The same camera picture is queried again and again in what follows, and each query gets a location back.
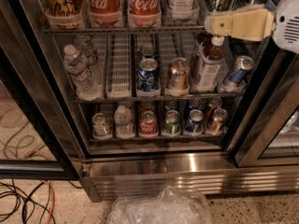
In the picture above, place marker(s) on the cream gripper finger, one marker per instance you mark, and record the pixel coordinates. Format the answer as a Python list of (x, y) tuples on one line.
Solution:
[(252, 23)]

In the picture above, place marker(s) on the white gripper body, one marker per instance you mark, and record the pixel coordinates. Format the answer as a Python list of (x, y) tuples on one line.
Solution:
[(287, 25)]

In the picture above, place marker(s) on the blue silver red bull can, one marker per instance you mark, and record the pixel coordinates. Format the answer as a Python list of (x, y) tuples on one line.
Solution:
[(243, 64)]

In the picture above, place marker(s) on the white label bottle top shelf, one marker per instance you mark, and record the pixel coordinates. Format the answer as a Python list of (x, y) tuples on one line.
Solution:
[(180, 9)]

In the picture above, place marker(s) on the rear copper can bottom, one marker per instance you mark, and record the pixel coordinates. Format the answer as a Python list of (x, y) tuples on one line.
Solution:
[(212, 104)]

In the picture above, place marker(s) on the copper gold can middle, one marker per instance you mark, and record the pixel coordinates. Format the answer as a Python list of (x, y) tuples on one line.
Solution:
[(177, 74)]

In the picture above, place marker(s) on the rear blue can bottom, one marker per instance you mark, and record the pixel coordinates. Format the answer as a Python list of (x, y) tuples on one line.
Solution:
[(193, 103)]

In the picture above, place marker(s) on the copper can bottom shelf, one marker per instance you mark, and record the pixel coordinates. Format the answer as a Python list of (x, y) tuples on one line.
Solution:
[(217, 120)]

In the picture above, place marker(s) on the right glass fridge door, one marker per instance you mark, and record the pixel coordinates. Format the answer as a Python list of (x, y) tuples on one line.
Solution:
[(265, 145)]

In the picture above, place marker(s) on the glass fridge door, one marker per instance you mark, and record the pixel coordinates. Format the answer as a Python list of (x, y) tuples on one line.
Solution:
[(47, 145), (265, 145)]

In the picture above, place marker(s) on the rear dark can middle shelf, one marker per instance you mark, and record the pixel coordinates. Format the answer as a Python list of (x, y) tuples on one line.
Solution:
[(147, 51)]

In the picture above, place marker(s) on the right coca-cola can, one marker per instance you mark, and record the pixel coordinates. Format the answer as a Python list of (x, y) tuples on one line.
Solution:
[(144, 12)]

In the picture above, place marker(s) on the coca-cola can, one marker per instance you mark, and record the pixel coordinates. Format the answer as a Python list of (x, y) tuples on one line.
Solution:
[(105, 12), (144, 12)]

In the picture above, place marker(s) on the blue can bottom shelf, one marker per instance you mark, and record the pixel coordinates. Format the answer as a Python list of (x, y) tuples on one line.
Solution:
[(194, 122)]

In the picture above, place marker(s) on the front blue pepsi can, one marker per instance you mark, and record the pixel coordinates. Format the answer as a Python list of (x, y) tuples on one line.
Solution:
[(147, 74)]

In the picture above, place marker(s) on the green can bottom shelf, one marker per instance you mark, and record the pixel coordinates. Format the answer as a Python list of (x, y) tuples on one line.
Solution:
[(171, 125)]

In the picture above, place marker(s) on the red coke can bottom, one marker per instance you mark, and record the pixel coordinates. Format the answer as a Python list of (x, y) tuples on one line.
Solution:
[(148, 123)]

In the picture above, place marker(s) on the left coca-cola can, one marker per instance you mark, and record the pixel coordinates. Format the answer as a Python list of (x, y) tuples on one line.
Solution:
[(105, 12)]

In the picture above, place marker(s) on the silver can bottom shelf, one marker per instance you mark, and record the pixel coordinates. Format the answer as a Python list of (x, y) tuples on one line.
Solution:
[(101, 125)]

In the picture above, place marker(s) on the stainless steel fridge base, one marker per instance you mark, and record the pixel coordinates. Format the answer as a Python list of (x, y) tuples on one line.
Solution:
[(212, 173)]

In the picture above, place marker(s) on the left glass fridge door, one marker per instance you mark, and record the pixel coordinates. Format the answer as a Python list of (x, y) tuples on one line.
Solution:
[(47, 145)]

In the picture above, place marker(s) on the iced tea bottle white cap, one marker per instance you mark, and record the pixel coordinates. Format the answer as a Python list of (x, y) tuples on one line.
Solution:
[(207, 60)]

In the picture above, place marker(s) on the small water bottle bottom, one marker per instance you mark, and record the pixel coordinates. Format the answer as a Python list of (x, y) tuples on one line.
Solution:
[(124, 122)]

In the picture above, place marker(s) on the rear clear water bottle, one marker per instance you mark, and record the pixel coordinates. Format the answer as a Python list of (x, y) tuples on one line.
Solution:
[(85, 44)]

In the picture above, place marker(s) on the clear water bottle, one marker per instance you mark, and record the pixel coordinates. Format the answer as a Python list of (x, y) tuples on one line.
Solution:
[(78, 68), (85, 44)]

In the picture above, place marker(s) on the front clear water bottle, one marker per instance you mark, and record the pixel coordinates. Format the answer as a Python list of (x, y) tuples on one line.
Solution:
[(78, 68)]

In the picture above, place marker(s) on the clear plastic bag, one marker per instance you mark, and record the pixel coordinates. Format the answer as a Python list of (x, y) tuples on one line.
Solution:
[(170, 206)]

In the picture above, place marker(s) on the top wire shelf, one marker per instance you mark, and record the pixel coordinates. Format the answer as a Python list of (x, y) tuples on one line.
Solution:
[(126, 30)]

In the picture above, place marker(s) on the wire shelf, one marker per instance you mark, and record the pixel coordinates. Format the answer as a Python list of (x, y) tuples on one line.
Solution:
[(126, 30), (158, 98)]

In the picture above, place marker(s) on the middle wire shelf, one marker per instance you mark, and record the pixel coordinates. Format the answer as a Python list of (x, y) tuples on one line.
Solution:
[(158, 98)]

